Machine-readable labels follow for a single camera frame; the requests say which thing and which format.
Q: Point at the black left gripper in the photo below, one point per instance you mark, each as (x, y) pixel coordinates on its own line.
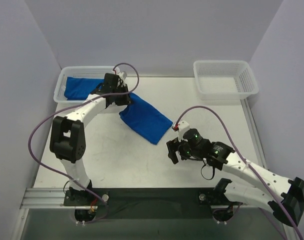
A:
(122, 97)

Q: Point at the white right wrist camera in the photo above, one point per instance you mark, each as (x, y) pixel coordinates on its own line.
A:
(180, 128)

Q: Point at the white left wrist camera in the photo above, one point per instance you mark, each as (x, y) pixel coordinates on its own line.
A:
(121, 77)

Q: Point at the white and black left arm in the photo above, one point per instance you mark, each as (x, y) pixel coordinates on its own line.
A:
(67, 139)

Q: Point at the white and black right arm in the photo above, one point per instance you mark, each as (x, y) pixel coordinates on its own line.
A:
(282, 196)

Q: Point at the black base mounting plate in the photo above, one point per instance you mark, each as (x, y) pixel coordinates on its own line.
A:
(153, 204)

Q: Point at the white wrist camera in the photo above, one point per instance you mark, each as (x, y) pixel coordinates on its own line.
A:
(180, 128)
(121, 77)

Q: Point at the blue towels pile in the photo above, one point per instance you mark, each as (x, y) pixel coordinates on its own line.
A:
(145, 120)

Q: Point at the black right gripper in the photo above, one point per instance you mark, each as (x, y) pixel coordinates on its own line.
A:
(173, 152)

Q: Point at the white basket with towels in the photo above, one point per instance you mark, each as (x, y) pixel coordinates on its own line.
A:
(224, 80)

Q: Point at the empty white plastic basket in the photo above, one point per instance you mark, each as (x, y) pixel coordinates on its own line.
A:
(87, 72)

